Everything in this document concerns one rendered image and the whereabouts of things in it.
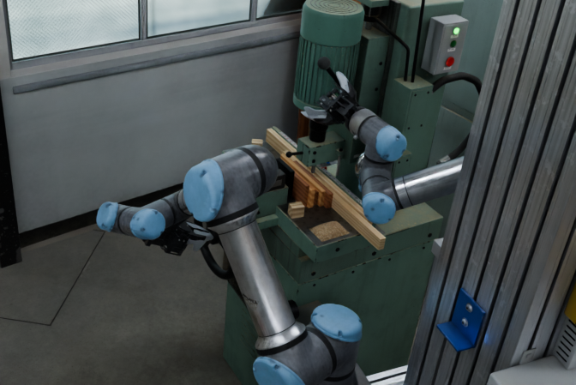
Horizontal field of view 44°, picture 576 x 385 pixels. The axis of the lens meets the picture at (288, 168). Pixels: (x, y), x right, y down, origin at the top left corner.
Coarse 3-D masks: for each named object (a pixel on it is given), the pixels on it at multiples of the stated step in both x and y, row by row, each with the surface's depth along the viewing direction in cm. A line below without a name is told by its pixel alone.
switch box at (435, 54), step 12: (432, 24) 209; (444, 24) 205; (456, 24) 207; (432, 36) 210; (444, 36) 207; (432, 48) 211; (444, 48) 209; (456, 48) 212; (432, 60) 212; (444, 60) 212; (456, 60) 215; (432, 72) 213; (444, 72) 215
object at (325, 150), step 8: (328, 136) 227; (336, 136) 227; (304, 144) 222; (312, 144) 222; (320, 144) 222; (328, 144) 223; (336, 144) 225; (344, 144) 227; (304, 152) 222; (312, 152) 221; (320, 152) 223; (328, 152) 225; (304, 160) 224; (312, 160) 222; (320, 160) 225; (328, 160) 227
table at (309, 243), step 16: (304, 208) 221; (320, 208) 222; (272, 224) 221; (288, 224) 217; (304, 224) 214; (320, 224) 215; (304, 240) 210; (320, 240) 208; (336, 240) 209; (352, 240) 212; (320, 256) 208; (336, 256) 212
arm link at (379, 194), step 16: (448, 160) 166; (416, 176) 166; (432, 176) 164; (448, 176) 163; (368, 192) 168; (384, 192) 167; (400, 192) 165; (416, 192) 165; (432, 192) 164; (448, 192) 164; (368, 208) 166; (384, 208) 165; (400, 208) 168
